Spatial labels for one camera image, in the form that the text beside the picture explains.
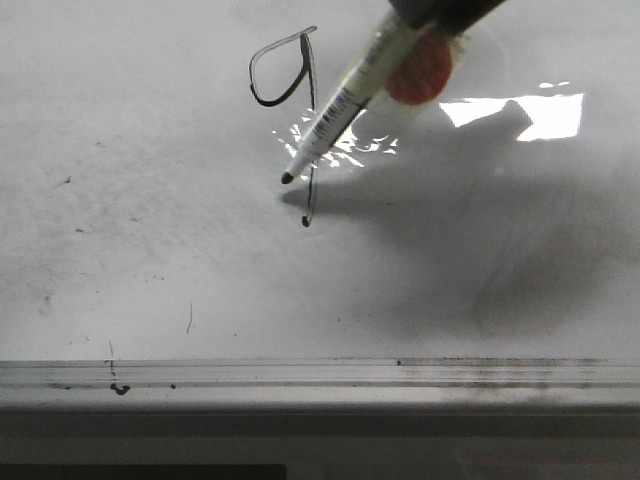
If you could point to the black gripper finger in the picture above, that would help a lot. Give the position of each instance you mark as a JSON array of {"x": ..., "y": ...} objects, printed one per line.
[{"x": 453, "y": 16}]

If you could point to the orange disc taped to marker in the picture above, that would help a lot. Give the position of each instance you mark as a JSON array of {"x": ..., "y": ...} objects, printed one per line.
[{"x": 427, "y": 69}]

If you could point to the white whiteboard marker pen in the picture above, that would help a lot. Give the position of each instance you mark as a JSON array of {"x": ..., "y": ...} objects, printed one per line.
[{"x": 388, "y": 46}]

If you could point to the whiteboard with aluminium frame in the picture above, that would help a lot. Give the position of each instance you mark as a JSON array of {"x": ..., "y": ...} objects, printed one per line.
[{"x": 482, "y": 249}]

